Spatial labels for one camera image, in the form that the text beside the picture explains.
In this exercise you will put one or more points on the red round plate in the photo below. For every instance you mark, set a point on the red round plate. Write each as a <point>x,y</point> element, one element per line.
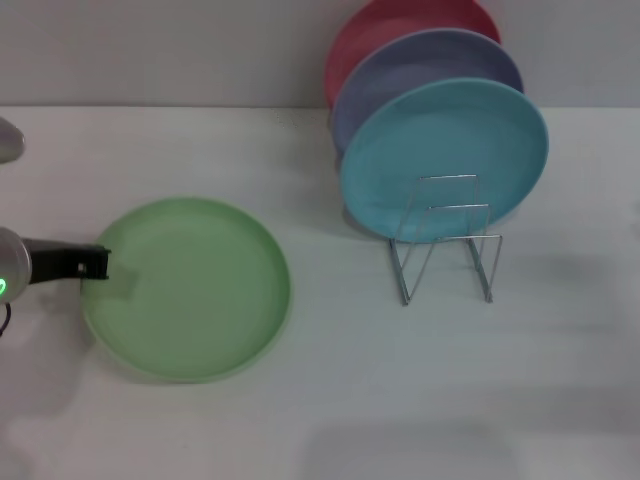
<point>360,45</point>

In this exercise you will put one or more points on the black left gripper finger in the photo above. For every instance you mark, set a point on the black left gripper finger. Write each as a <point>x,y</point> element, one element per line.
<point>95,262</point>

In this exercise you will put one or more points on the green round plate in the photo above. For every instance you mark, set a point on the green round plate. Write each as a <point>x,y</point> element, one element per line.
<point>200,300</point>

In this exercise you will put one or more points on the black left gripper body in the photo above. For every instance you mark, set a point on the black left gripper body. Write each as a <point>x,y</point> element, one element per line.
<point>52,261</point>

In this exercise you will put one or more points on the purple round plate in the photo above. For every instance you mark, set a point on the purple round plate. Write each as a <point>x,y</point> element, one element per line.
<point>400,75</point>

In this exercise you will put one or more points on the blue round plate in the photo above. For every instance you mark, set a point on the blue round plate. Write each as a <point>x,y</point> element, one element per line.
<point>450,140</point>

